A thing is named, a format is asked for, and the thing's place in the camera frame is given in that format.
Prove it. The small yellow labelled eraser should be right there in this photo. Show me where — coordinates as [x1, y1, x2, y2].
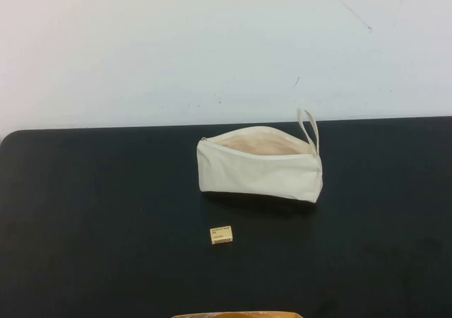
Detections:
[210, 225, 233, 246]

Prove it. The cream fabric pencil case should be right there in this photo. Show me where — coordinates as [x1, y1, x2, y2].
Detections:
[196, 108, 323, 204]

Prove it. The yellow brown cardboard piece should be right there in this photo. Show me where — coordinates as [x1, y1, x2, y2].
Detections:
[171, 310, 304, 318]

